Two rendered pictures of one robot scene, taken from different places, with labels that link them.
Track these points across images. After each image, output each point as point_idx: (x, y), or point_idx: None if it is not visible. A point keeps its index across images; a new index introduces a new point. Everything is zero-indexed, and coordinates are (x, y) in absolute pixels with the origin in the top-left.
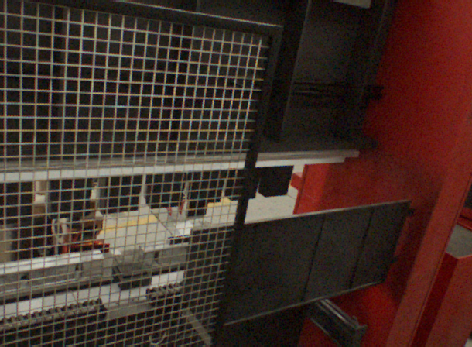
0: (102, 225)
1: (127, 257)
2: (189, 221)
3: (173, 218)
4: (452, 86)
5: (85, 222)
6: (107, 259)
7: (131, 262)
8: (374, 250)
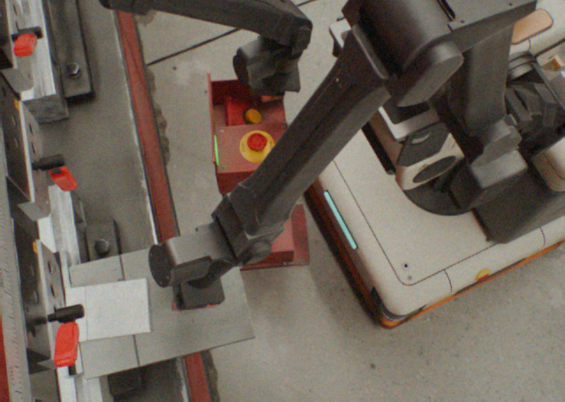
0: (466, 203)
1: (109, 182)
2: (150, 337)
3: (146, 279)
4: None
5: (377, 132)
6: (105, 140)
7: (86, 190)
8: None
